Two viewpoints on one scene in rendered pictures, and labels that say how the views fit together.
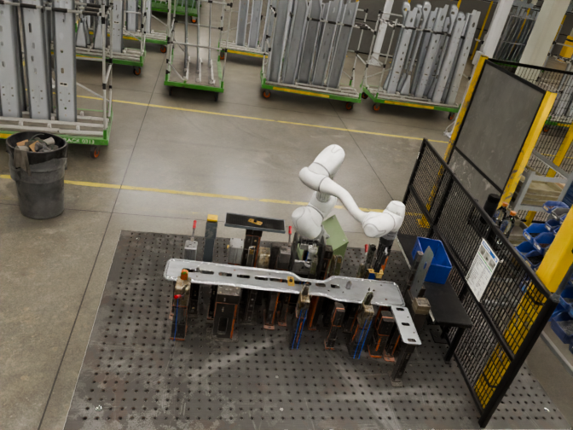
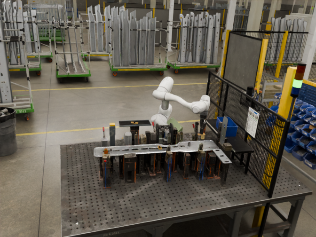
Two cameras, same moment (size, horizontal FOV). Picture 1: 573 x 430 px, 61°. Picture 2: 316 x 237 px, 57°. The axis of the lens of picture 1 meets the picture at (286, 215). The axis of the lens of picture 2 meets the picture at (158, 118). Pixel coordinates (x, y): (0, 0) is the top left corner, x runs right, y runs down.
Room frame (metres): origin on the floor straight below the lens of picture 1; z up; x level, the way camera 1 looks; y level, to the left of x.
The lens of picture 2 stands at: (-0.57, 0.20, 2.53)
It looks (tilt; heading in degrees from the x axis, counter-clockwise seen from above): 23 degrees down; 355
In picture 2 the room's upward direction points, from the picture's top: 3 degrees clockwise
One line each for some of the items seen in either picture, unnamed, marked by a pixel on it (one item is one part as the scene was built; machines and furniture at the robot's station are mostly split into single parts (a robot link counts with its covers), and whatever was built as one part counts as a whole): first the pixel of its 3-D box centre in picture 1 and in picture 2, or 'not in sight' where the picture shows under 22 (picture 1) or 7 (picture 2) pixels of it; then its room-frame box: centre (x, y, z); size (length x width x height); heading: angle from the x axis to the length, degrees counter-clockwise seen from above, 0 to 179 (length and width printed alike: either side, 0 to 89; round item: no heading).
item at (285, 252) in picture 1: (280, 275); (152, 148); (2.43, -0.04, 0.89); 0.13 x 0.11 x 0.38; 9
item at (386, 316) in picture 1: (380, 334); (210, 165); (2.14, -0.66, 0.84); 0.11 x 0.10 x 0.28; 9
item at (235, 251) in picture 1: (233, 270); (127, 149); (2.36, 0.25, 0.90); 0.13 x 0.10 x 0.41; 9
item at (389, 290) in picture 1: (286, 282); (158, 148); (2.23, -0.08, 1.00); 1.38 x 0.22 x 0.02; 99
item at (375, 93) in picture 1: (418, 66); (194, 46); (10.23, -2.01, 0.88); 1.91 x 1.01 x 1.76; 105
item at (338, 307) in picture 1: (334, 327); (186, 166); (2.11, -0.40, 0.84); 0.11 x 0.08 x 0.29; 9
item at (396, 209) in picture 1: (393, 215); (204, 102); (2.30, -0.56, 1.51); 0.13 x 0.11 x 0.16; 144
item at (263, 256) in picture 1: (259, 276); (142, 150); (2.37, 0.08, 0.89); 0.13 x 0.11 x 0.38; 9
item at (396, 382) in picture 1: (402, 360); (224, 174); (1.96, -0.77, 0.84); 0.11 x 0.06 x 0.29; 9
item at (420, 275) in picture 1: (420, 273); (223, 130); (2.34, -0.82, 1.17); 0.12 x 0.01 x 0.34; 9
